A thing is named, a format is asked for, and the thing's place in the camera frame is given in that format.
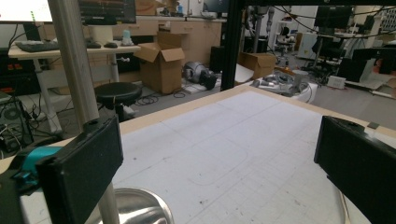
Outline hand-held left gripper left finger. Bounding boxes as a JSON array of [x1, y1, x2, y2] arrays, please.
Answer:
[[35, 115, 124, 224]]

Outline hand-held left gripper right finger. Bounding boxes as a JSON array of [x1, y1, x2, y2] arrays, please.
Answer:
[[313, 115, 396, 224]]

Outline steel utensil stand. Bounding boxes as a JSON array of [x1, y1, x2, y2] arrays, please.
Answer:
[[47, 0, 176, 224]]

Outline black computer tower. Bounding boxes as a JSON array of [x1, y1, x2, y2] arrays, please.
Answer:
[[0, 99, 35, 153]]

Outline white small box device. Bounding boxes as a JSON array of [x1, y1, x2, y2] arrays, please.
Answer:
[[326, 75, 347, 91]]

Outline black round stool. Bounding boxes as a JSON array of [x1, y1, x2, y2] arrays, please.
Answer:
[[93, 81, 144, 123]]

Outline black office chair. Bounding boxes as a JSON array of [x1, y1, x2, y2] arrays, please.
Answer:
[[311, 35, 344, 69]]

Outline white desk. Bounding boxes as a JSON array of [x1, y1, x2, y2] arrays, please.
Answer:
[[7, 43, 142, 134]]

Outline open cardboard box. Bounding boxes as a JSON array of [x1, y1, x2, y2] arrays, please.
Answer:
[[134, 31, 186, 95]]

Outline white grid mat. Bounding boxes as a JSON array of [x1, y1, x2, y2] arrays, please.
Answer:
[[18, 91, 396, 224]]

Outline black keyboard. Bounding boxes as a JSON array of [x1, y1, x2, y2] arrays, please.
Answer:
[[14, 40, 61, 53]]

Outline white flat board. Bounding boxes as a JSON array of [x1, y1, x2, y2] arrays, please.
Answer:
[[181, 78, 222, 95]]

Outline low cardboard box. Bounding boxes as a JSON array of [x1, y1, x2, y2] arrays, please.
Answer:
[[237, 51, 277, 80]]

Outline grey round appliance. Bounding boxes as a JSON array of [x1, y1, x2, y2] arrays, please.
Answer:
[[182, 61, 218, 91]]

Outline dark computer monitor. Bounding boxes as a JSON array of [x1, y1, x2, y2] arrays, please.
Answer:
[[78, 0, 137, 26]]

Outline bright computer monitor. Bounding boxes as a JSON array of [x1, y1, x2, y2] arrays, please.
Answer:
[[0, 0, 54, 25]]

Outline black speaker box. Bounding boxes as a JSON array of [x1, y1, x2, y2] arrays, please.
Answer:
[[209, 46, 225, 74]]

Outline black cable coil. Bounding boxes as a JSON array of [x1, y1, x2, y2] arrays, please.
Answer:
[[134, 93, 161, 106]]

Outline black metal frame post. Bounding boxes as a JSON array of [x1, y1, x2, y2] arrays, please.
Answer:
[[219, 0, 247, 91]]

